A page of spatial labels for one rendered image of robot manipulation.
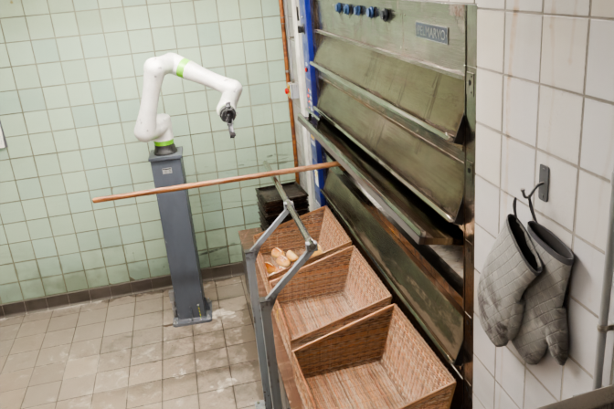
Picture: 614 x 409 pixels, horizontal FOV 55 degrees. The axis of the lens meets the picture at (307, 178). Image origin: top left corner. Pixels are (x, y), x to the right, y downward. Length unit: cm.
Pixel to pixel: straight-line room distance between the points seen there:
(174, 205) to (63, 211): 99
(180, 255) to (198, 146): 84
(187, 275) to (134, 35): 165
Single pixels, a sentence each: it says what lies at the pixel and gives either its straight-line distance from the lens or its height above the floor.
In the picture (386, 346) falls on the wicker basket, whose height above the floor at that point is 67.
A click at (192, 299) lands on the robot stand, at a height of 17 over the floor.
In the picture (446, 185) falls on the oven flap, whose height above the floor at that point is 153.
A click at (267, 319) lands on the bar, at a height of 86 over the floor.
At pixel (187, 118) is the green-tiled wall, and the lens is 435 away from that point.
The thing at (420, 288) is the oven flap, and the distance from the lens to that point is 239.
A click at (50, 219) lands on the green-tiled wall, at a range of 463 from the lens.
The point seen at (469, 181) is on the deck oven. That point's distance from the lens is 182.
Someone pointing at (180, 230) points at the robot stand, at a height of 69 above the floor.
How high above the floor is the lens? 222
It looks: 19 degrees down
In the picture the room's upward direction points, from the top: 5 degrees counter-clockwise
